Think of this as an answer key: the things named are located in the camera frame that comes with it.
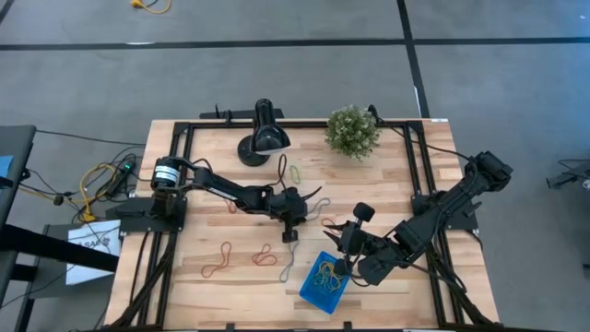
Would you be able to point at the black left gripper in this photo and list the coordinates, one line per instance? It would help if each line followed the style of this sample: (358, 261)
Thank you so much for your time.
(291, 205)

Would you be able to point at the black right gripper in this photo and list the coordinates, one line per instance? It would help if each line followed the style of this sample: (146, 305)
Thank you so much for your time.
(354, 239)

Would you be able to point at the red rubber band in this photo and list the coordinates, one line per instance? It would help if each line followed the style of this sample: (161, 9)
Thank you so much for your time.
(263, 254)
(229, 207)
(221, 261)
(325, 220)

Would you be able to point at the green rubber band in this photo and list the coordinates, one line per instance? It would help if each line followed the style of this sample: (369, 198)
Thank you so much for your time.
(292, 168)

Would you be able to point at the yellow rubber band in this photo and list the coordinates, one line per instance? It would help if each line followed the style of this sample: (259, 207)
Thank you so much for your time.
(329, 276)
(322, 272)

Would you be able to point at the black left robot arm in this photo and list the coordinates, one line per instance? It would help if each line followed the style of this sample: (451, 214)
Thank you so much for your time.
(221, 186)

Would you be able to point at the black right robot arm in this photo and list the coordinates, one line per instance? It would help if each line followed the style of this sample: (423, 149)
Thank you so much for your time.
(438, 212)

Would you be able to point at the blue slotted plastic basket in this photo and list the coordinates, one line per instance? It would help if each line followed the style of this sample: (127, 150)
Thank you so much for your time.
(322, 302)

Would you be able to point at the small green potted plant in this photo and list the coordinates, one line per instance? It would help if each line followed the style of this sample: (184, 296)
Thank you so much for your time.
(352, 131)

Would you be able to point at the black desk lamp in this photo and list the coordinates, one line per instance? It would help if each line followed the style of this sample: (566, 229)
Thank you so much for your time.
(265, 133)

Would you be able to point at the black device with antennas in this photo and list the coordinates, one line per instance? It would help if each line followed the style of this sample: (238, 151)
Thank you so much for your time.
(216, 114)

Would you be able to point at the black power strip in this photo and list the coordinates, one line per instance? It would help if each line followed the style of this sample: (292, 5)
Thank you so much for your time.
(121, 180)

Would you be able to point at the black tripod stand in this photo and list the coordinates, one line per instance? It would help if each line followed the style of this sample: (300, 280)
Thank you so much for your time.
(564, 177)

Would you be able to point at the white paper sheet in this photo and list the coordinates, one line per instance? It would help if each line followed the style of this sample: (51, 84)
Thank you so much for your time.
(90, 272)

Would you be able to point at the black beam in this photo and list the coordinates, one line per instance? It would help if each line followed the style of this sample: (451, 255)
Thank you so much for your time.
(55, 249)

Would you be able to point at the grey side table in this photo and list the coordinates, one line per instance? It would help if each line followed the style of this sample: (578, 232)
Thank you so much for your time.
(16, 143)

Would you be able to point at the blue sheet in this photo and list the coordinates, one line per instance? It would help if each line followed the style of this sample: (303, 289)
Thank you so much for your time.
(5, 166)

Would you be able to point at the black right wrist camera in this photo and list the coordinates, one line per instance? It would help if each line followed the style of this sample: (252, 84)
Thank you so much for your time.
(363, 212)

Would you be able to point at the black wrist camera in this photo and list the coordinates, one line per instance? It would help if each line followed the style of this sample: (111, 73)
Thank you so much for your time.
(363, 212)
(290, 236)

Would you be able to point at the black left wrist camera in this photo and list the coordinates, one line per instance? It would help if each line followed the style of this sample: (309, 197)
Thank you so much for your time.
(290, 236)

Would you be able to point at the black aluminium table frame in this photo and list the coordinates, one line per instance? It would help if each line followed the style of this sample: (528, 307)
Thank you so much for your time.
(299, 124)

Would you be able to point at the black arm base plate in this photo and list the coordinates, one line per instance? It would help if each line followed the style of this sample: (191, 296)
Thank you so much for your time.
(417, 205)
(124, 221)

